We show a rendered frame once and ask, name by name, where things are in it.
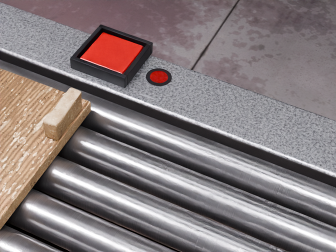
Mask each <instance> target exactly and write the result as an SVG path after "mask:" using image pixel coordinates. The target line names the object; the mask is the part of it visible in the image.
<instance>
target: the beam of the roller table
mask: <svg viewBox="0 0 336 252"><path fill-rule="evenodd" d="M90 35H91V34H89V33H87V32H84V31H81V30H78V29H75V28H72V27H70V26H67V25H64V24H61V23H58V22H55V21H53V20H50V19H47V18H44V17H41V16H39V15H36V14H33V13H30V12H27V11H24V10H22V9H19V8H16V7H13V6H10V5H7V4H5V3H2V2H0V60H2V61H5V62H8V63H10V64H13V65H15V66H18V67H21V68H23V69H26V70H29V71H31V72H34V73H36V74H39V75H42V76H44V77H47V78H50V79H52V80H55V81H57V82H60V83H63V84H65V85H68V86H70V87H73V88H76V89H78V90H81V91H84V92H86V93H89V94H91V95H94V96H97V97H99V98H102V99H105V100H107V101H110V102H112V103H115V104H118V105H120V106H123V107H126V108H128V109H131V110H133V111H136V112H139V113H141V114H144V115H146V116H149V117H152V118H154V119H157V120H160V121H162V122H165V123H167V124H170V125H173V126H175V127H178V128H181V129H183V130H186V131H188V132H191V133H194V134H196V135H199V136H202V137H204V138H207V139H209V140H212V141H215V142H217V143H220V144H222V145H225V146H228V147H230V148H233V149H236V150H238V151H241V152H243V153H246V154H249V155H251V156H254V157H257V158H259V159H262V160H264V161H267V162H270V163H272V164H275V165H278V166H280V167H283V168H285V169H288V170H291V171H293V172H296V173H298V174H301V175H304V176H306V177H309V178H312V179H314V180H317V181H319V182H322V183H325V184H327V185H330V186H333V187H335V188H336V121H335V120H333V119H330V118H327V117H324V116H321V115H318V114H316V113H313V112H310V111H307V110H304V109H301V108H299V107H296V106H293V105H290V104H287V103H284V102H282V101H279V100H276V99H273V98H270V97H268V96H265V95H262V94H259V93H256V92H253V91H251V90H248V89H245V88H242V87H239V86H236V85H234V84H231V83H228V82H225V81H222V80H219V79H217V78H214V77H211V76H208V75H205V74H202V73H200V72H197V71H194V70H191V69H188V68H186V67H183V66H180V65H177V64H174V63H171V62H169V61H166V60H163V59H160V58H157V57H154V56H152V55H150V56H149V57H148V59H147V60H146V61H145V63H144V64H143V65H142V67H141V68H140V69H139V70H138V72H137V73H136V74H135V76H134V77H133V78H132V80H131V81H130V82H129V84H128V85H127V86H126V87H125V88H123V87H120V86H118V85H115V84H112V83H109V82H107V81H104V80H101V79H99V78H96V77H93V76H91V75H88V74H85V73H83V72H80V71H77V70H75V69H72V68H71V62H70V58H71V56H73V54H74V53H75V52H76V51H77V50H78V49H79V48H80V47H81V45H82V44H83V43H84V42H85V41H86V40H87V39H88V38H89V37H90ZM152 69H165V70H167V71H168V72H170V74H171V76H172V79H171V82H170V83H168V84H167V85H164V86H155V85H152V84H150V83H149V82H148V81H147V79H146V74H147V73H148V71H150V70H152Z"/></svg>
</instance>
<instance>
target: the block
mask: <svg viewBox="0 0 336 252"><path fill-rule="evenodd" d="M82 107H83V105H82V92H81V91H79V90H77V89H75V88H72V87H71V88H69V89H68V91H67V92H66V93H65V94H64V96H63V97H62V98H61V99H60V101H59V102H58V104H57V105H56V107H55V108H54V109H53V110H52V112H51V113H50V114H49V115H48V116H47V117H46V118H45V119H44V120H43V128H44V133H45V136H46V137H48V138H50V139H53V140H56V141H57V140H58V139H59V138H60V137H61V136H62V134H63V133H64V132H65V130H66V129H67V127H68V126H69V125H70V124H71V123H72V122H73V121H74V119H75V118H76V116H77V115H78V113H79V112H80V110H81V109H82Z"/></svg>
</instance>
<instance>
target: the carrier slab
mask: <svg viewBox="0 0 336 252"><path fill-rule="evenodd" d="M65 93H66V92H63V91H60V90H58V89H55V88H52V87H50V86H47V85H44V84H41V83H39V82H36V81H33V80H31V79H28V78H25V77H23V76H20V75H17V74H14V73H12V72H9V71H6V70H4V69H1V68H0V230H1V228H2V227H3V226H4V224H5V223H6V222H7V220H8V219H9V218H10V217H11V215H12V214H13V213H14V211H15V210H16V209H17V207H18V206H19V205H20V203H21V202H22V201H23V199H24V198H25V197H26V196H27V194H28V193H29V192H30V190H31V189H32V188H33V186H34V185H35V184H36V182H37V181H38V180H39V178H40V177H41V176H42V175H43V173H44V172H45V171H46V169H47V168H48V167H49V165H50V164H51V163H52V161H53V160H54V159H55V158H56V156H57V155H58V154H59V152H60V151H61V150H62V148H63V147H64V146H65V144H66V143H67V142H68V140H69V139H70V138H71V137H72V135H73V134H74V133H75V131H76V130H77V129H78V127H79V126H80V125H81V123H82V122H83V121H84V120H85V118H86V117H87V116H88V114H89V113H90V112H91V102H90V101H88V100H85V99H81V102H82V109H81V110H80V112H79V113H78V115H77V116H76V118H75V119H74V121H73V122H72V123H71V124H70V125H69V126H68V127H67V128H66V130H65V131H64V133H63V134H62V135H61V137H60V138H59V139H58V140H54V139H51V138H49V137H47V136H46V135H45V130H44V125H43V120H44V119H45V118H46V117H47V116H48V115H49V114H50V113H51V112H52V111H53V109H54V108H55V107H56V105H57V104H58V102H59V101H60V99H61V98H62V97H63V96H64V94H65Z"/></svg>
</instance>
